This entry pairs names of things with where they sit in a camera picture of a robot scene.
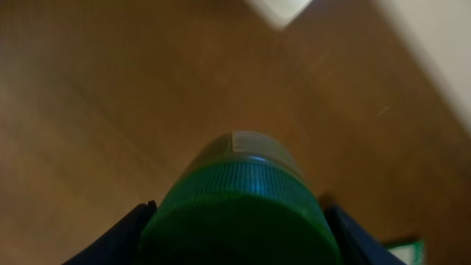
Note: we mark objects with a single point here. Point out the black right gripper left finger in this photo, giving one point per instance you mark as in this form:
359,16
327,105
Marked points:
120,243

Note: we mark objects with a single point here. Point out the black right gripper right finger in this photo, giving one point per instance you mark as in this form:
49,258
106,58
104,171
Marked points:
356,245

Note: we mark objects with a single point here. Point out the green 3M gloves packet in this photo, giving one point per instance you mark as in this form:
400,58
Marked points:
409,252

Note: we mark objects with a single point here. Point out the green lid jar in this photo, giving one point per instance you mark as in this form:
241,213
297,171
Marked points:
242,200

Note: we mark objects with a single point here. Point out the white barcode scanner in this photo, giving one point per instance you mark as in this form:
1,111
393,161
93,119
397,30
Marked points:
278,14

